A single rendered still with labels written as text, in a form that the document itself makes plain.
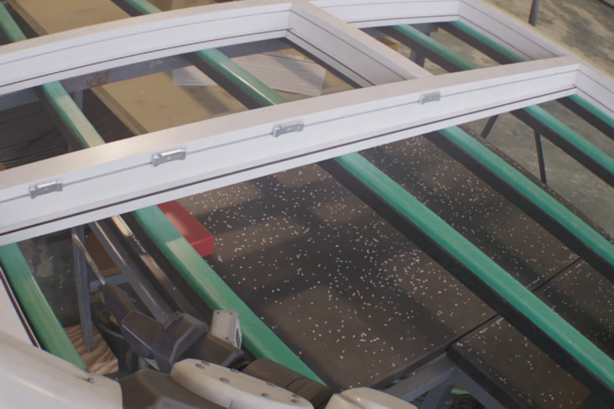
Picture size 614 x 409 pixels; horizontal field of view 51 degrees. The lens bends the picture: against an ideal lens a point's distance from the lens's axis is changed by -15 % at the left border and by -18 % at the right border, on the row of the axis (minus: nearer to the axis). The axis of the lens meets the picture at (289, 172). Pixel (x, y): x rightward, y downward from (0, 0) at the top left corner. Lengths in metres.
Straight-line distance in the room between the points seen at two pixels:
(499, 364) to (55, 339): 0.78
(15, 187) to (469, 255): 0.61
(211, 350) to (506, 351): 0.76
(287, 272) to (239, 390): 1.01
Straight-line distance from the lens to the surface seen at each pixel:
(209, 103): 1.73
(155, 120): 1.65
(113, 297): 0.74
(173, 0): 2.19
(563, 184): 3.20
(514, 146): 3.35
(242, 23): 1.50
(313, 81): 1.90
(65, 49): 1.33
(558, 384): 1.29
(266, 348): 0.80
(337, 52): 1.45
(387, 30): 1.78
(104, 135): 2.18
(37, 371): 0.30
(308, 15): 1.51
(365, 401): 0.54
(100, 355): 1.88
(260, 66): 1.93
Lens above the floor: 1.44
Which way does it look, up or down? 32 degrees down
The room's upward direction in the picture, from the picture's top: 9 degrees clockwise
